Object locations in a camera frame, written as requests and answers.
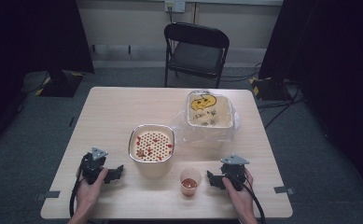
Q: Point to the person's right hand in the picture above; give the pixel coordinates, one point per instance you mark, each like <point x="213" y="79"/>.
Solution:
<point x="240" y="199"/>

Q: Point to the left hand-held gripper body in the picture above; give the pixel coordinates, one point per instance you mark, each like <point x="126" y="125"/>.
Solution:
<point x="92" y="166"/>

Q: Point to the person's left hand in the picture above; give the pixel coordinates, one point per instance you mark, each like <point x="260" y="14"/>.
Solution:
<point x="89" y="193"/>

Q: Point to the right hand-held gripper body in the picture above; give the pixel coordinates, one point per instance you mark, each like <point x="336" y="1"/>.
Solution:
<point x="233" y="172"/>

